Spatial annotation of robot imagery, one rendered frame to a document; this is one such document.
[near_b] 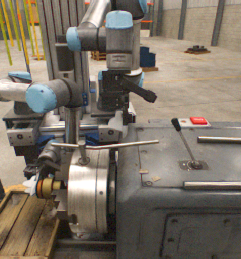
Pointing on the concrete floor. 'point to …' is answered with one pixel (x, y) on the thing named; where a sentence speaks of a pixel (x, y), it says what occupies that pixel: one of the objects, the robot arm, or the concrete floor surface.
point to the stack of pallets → (98, 55)
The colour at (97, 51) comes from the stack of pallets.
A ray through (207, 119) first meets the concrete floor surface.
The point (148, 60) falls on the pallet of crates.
